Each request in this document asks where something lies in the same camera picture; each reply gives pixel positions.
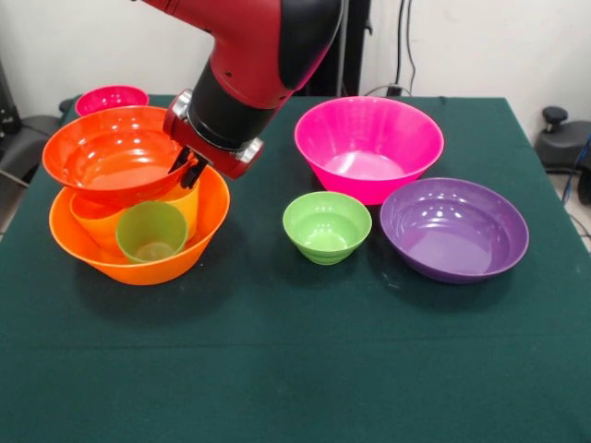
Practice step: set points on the green cup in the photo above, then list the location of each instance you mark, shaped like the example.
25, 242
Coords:
152, 231

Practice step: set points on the large orange bowl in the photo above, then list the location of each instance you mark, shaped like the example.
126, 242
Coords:
138, 272

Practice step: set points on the orange cup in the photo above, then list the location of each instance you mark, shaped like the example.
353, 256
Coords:
97, 226

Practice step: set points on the small crimson bowl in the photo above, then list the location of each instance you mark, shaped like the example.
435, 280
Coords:
111, 99

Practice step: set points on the wide red bowl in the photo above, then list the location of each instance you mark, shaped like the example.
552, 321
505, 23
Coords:
111, 157

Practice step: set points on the small green bowl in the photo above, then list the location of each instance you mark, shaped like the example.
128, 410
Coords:
325, 231

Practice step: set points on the large pink bowl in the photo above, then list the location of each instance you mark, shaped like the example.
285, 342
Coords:
369, 184

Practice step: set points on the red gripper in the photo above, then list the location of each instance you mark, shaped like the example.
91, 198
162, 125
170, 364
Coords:
221, 159

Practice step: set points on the dark green table cloth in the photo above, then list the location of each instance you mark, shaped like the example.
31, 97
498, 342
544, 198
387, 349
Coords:
323, 346

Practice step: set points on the wide purple bowl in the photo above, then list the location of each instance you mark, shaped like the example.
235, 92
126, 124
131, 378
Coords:
452, 231

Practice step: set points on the black floor device with knob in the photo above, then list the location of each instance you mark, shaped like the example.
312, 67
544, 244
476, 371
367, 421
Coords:
558, 147

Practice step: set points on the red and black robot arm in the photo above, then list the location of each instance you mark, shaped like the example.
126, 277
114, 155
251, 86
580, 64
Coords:
249, 46

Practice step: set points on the yellow cup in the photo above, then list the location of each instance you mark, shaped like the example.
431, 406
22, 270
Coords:
187, 207

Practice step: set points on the black chair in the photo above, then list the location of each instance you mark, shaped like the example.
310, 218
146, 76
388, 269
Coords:
27, 138

